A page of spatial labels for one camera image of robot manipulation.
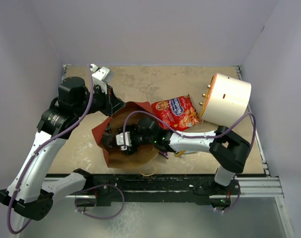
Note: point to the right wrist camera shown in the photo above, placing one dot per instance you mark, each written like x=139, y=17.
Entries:
x=123, y=141

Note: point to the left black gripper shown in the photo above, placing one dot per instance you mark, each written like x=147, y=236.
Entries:
x=110, y=105

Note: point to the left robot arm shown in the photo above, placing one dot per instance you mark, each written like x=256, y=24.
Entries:
x=27, y=195

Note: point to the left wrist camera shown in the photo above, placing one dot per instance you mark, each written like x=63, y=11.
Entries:
x=100, y=74

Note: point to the red cookie snack bag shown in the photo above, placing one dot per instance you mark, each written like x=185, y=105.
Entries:
x=179, y=113

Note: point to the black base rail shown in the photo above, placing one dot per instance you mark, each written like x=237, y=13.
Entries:
x=199, y=189

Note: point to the yellow candy packet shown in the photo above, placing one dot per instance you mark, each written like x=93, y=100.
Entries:
x=177, y=154

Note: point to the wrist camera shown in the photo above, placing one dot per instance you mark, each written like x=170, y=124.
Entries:
x=123, y=141
x=100, y=74

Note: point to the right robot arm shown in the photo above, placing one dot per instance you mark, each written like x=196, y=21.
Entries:
x=227, y=147

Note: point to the white cylindrical drawer toy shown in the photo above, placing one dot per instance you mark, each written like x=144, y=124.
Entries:
x=225, y=101

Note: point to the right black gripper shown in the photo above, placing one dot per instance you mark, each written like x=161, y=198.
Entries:
x=133, y=149

